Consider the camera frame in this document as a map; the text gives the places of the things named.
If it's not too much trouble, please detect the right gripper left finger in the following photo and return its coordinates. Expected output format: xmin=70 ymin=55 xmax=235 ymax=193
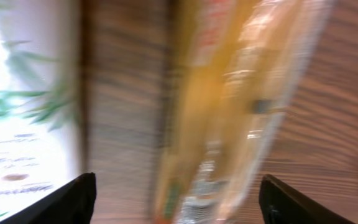
xmin=0 ymin=172 xmax=97 ymax=224

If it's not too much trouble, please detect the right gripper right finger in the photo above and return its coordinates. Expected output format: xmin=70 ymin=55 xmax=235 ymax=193
xmin=259 ymin=174 xmax=354 ymax=224

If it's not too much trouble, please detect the orange pasta packet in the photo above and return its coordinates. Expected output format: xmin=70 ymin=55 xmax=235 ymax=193
xmin=152 ymin=0 xmax=333 ymax=223

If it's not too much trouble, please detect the white tube with gold cap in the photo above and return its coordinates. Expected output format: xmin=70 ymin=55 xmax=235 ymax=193
xmin=0 ymin=0 xmax=83 ymax=222

